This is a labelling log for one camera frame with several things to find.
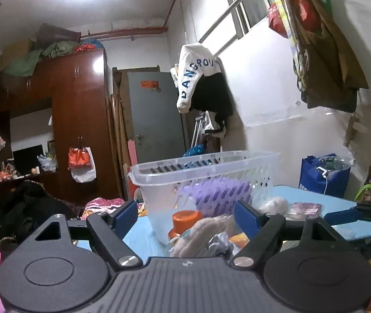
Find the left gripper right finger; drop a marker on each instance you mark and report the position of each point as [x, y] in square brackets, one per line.
[299, 265]

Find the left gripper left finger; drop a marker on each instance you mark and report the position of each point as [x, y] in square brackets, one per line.
[69, 265]

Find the purple tissue pack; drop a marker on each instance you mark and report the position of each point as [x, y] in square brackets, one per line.
[215, 196]

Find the blue shopping bag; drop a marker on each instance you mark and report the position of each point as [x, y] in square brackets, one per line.
[327, 174]

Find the pink floral bedding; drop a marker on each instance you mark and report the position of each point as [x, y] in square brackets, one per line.
[101, 205]

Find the red white hanging bag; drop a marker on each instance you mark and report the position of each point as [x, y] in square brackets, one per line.
[81, 163]

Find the black monitor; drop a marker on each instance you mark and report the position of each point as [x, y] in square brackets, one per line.
[27, 158]

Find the orange cap bottle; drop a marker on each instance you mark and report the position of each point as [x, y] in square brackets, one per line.
[182, 221]

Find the clear plastic laundry basket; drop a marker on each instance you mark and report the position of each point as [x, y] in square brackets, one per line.
[158, 181]

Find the brown hanging tote bags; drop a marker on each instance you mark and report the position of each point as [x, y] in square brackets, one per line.
[327, 69]

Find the blue plastic bag by door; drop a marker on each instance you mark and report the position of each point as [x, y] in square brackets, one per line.
[196, 150]

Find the grey metal door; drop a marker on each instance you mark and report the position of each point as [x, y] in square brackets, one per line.
[157, 124]

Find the brown wooden wardrobe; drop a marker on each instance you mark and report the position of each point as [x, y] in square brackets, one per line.
[75, 88]

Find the green cloth on wardrobe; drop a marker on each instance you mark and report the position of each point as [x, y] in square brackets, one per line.
[25, 66]

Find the white black hanging jacket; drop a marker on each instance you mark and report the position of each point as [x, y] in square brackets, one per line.
[201, 85]

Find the red ceiling pipe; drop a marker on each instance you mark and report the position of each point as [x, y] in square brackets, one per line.
[134, 27]

